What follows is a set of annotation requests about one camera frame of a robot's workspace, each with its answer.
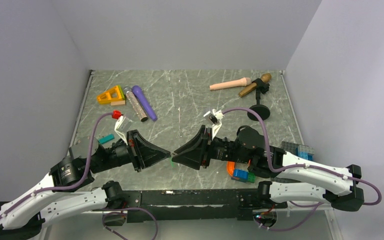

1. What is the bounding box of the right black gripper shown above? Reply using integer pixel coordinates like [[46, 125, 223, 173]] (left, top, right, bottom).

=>
[[172, 124, 251, 170]]

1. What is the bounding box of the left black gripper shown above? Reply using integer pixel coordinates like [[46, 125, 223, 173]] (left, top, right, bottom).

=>
[[90, 128, 172, 174]]

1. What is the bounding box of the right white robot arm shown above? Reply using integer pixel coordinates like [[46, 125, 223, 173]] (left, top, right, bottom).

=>
[[172, 125, 365, 212]]

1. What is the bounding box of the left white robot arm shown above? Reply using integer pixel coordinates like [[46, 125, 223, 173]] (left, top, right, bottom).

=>
[[0, 130, 171, 240]]

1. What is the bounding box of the orange curved track piece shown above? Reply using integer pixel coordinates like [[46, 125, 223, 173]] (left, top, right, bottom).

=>
[[226, 161, 236, 177]]

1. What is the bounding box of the glitter tube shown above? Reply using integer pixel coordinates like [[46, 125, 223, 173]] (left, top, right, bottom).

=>
[[123, 87, 148, 122]]

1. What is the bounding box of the teal rectangular block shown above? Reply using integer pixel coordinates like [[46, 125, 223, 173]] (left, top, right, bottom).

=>
[[98, 134, 115, 145]]

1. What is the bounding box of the blue toy brick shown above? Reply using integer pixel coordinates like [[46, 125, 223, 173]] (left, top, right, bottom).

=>
[[231, 168, 249, 183]]

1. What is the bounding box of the light wooden block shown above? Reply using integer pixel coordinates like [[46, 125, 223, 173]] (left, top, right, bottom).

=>
[[110, 100, 126, 106]]

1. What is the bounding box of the green toy brick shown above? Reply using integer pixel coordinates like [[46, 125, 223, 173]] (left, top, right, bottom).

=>
[[247, 172, 256, 183]]

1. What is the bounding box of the purple tube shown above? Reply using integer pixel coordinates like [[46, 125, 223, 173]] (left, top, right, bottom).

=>
[[132, 85, 158, 122]]

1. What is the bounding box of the orange triangle toy block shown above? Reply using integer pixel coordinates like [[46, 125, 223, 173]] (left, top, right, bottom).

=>
[[96, 85, 126, 105]]

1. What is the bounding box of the black microphone stand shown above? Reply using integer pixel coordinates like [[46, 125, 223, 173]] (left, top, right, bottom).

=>
[[250, 78, 271, 120]]

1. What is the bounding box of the gold microphone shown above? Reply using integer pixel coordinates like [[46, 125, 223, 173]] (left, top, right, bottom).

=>
[[238, 73, 272, 98]]

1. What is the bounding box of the grey baseplate with blue bricks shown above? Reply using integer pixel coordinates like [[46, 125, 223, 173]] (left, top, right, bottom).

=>
[[281, 141, 315, 161]]

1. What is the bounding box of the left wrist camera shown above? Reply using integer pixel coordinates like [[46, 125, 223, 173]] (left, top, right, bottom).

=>
[[111, 110, 133, 145]]

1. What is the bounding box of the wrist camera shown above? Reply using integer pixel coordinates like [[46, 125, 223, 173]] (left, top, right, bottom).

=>
[[203, 109, 224, 139], [111, 110, 133, 145]]

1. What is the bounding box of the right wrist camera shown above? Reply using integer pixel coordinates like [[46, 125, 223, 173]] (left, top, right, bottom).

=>
[[203, 109, 224, 139]]

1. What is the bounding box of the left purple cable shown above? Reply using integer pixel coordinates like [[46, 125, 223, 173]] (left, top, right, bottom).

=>
[[0, 111, 122, 240]]

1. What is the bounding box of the purple cable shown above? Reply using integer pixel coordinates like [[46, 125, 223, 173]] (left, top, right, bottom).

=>
[[0, 111, 122, 240], [221, 107, 383, 206]]

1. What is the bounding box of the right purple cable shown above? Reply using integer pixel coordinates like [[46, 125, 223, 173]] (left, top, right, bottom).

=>
[[221, 107, 383, 206]]

